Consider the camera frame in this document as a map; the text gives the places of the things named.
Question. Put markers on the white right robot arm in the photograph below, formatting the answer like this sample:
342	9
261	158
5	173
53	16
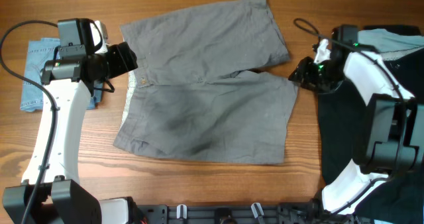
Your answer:
369	126

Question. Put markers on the light blue garment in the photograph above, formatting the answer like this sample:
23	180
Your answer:
390	45

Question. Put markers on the grey shorts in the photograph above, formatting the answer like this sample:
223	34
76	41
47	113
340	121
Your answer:
201	90

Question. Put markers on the folded light blue jeans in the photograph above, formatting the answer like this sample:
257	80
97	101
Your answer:
39	52

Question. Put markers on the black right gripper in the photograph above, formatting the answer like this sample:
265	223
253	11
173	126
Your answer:
302	71

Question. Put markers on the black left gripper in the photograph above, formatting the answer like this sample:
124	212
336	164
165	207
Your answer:
124	57

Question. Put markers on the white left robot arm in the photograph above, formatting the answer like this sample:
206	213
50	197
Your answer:
50	190

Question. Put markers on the black garment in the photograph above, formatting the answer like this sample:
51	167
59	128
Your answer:
341	116

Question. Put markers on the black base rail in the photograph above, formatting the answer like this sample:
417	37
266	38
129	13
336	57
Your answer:
254	213

